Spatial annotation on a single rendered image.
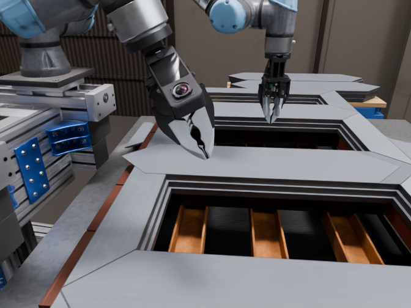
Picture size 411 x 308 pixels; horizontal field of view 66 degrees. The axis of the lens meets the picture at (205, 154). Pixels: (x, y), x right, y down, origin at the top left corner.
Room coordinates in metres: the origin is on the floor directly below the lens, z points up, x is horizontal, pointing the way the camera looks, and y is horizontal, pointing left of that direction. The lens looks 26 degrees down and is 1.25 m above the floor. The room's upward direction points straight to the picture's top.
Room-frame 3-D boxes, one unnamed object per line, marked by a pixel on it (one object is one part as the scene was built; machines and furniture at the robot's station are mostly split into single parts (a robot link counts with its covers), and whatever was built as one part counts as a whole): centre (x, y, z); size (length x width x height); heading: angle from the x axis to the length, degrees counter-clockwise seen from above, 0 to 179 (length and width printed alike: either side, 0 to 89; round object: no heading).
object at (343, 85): (1.74, -0.52, 0.82); 0.80 x 0.40 x 0.06; 85
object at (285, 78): (0.90, -0.20, 1.06); 0.09 x 0.08 x 0.12; 175
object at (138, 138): (1.34, 0.25, 0.70); 0.39 x 0.12 x 0.04; 175
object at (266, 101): (0.90, -0.19, 0.95); 0.06 x 0.03 x 0.09; 175
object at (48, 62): (1.05, 0.52, 1.09); 0.15 x 0.15 x 0.10
